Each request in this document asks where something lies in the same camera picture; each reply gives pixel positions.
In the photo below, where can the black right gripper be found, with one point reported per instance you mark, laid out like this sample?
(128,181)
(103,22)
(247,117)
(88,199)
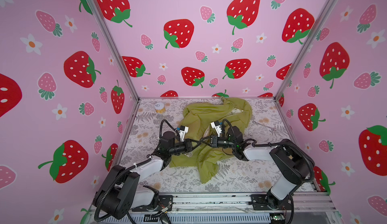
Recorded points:
(213,141)

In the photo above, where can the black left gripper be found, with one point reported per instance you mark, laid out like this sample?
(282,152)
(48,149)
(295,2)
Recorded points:
(187,146)

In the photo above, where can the green zip-up jacket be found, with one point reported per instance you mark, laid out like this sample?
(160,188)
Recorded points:
(198,117)

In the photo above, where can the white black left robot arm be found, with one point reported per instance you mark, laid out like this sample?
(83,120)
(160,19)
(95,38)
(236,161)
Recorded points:
(119,192)

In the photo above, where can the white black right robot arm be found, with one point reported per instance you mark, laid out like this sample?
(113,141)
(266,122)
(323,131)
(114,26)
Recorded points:
(295,166)

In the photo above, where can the small white yellow cup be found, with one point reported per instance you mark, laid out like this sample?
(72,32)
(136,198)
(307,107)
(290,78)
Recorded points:
(160,107)

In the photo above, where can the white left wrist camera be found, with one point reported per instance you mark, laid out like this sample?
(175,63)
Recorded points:
(182,131)

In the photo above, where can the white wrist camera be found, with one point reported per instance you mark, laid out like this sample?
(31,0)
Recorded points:
(217,127)
(182,131)

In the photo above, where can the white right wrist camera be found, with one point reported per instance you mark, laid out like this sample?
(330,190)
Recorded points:
(217,127)

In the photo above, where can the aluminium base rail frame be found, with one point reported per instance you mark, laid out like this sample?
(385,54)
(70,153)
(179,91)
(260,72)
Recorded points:
(233,208)

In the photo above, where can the aluminium corner post left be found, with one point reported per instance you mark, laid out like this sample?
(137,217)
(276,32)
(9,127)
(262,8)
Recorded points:
(113,48)

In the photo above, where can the aluminium corner post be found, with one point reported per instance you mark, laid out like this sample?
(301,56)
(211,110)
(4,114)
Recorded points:
(113,48)
(319,22)

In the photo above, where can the aluminium corner post right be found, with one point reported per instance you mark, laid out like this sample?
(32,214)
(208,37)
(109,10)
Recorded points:
(319,22)

